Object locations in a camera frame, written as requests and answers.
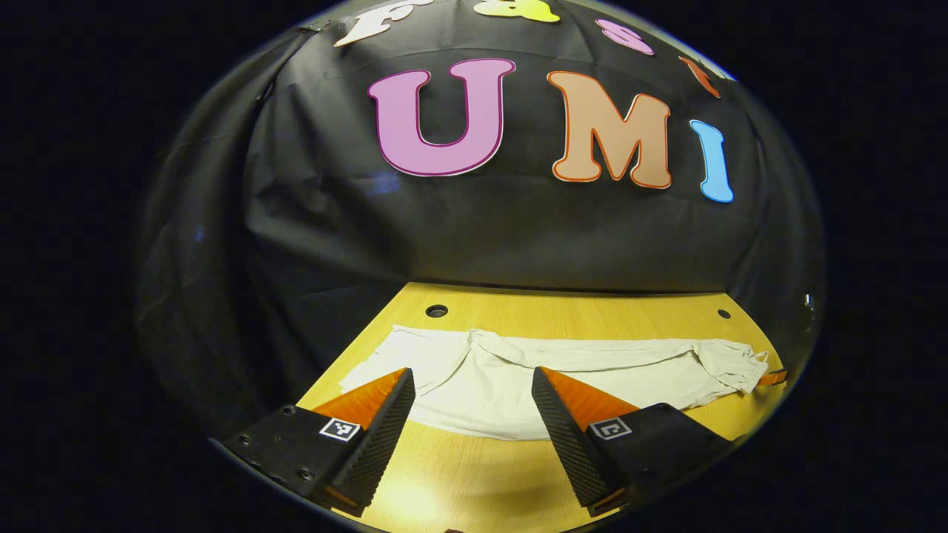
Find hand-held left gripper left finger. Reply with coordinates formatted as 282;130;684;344
218;368;417;517

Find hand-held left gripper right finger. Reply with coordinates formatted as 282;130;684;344
531;366;730;517

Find cream white jeans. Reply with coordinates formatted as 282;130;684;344
339;324;771;442

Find black backdrop cloth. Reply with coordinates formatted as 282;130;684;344
137;0;824;438

